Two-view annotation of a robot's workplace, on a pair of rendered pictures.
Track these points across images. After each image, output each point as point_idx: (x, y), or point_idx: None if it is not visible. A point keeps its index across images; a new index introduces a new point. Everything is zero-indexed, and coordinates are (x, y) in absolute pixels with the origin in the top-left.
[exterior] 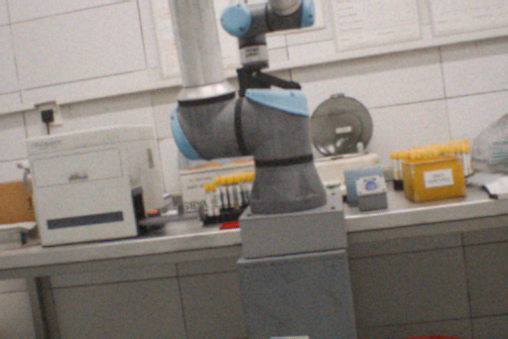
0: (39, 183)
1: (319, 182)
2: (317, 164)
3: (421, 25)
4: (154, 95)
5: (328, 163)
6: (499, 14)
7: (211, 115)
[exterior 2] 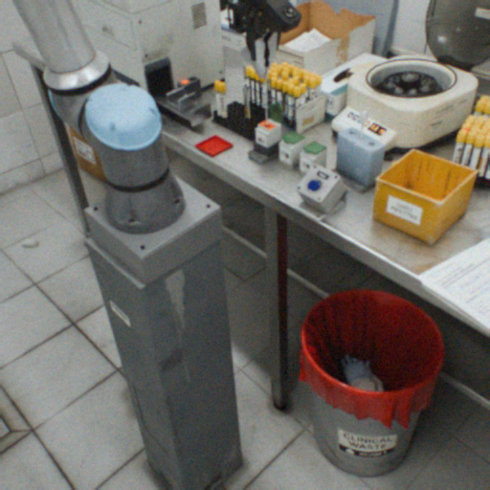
0: (83, 21)
1: (155, 211)
2: (361, 88)
3: None
4: None
5: (371, 94)
6: None
7: (63, 105)
